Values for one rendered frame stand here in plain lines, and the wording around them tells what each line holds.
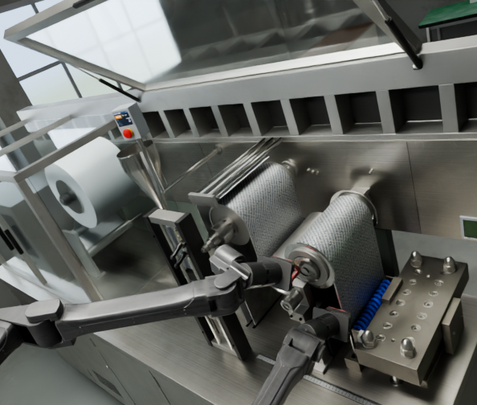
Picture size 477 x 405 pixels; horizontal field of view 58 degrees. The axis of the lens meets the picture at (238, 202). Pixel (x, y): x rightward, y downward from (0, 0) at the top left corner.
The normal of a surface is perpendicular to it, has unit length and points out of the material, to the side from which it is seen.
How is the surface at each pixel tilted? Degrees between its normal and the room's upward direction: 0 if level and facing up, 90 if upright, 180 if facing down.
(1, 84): 90
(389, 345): 0
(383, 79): 90
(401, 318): 0
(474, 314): 0
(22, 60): 90
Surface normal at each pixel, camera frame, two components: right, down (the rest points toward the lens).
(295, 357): 0.05, -0.83
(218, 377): -0.32, -0.83
